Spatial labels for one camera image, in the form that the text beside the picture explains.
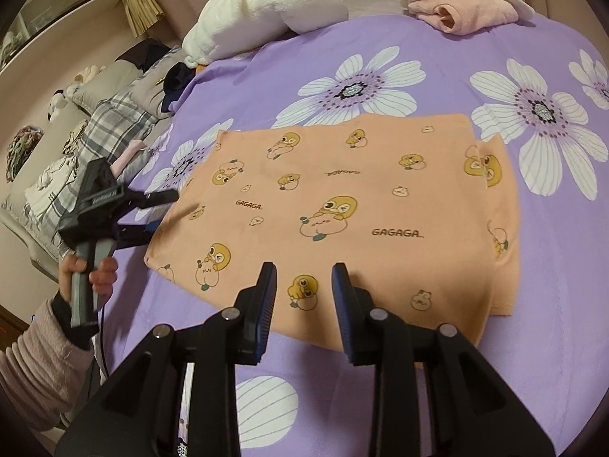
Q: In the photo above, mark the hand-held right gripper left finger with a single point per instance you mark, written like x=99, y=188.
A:
x=266, y=304

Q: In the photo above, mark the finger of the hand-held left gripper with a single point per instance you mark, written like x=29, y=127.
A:
x=138, y=234
x=157, y=197

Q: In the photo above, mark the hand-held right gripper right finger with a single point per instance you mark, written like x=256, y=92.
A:
x=340, y=304

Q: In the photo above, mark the orange cartoon print shirt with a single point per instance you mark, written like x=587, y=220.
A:
x=380, y=200

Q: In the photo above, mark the person's left hand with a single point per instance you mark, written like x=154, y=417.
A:
x=105, y=273

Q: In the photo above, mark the printed beige pillow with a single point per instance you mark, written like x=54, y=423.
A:
x=43, y=190

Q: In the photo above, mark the light pink cloth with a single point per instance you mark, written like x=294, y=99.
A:
x=131, y=152

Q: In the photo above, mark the multicolour knitted plush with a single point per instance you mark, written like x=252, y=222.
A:
x=24, y=150

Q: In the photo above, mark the grey plaid quilt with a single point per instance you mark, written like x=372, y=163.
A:
x=114, y=114

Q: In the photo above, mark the white plush toy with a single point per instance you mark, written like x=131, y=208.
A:
x=57, y=102

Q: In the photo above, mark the dark navy cloth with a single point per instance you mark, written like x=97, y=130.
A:
x=178, y=85

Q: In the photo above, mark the grey pillow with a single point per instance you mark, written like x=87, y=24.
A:
x=114, y=78

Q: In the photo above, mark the small orange cloth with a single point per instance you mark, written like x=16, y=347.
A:
x=202, y=69

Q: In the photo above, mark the dark brown cushion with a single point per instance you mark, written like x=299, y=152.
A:
x=142, y=50

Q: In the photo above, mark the tan hanging fringe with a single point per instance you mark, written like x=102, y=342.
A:
x=142, y=9

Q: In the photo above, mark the purple floral bedsheet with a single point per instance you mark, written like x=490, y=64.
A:
x=547, y=295

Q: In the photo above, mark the white fluffy blanket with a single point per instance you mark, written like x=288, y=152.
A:
x=266, y=9

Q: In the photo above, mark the folded pink garment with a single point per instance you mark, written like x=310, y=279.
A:
x=476, y=14

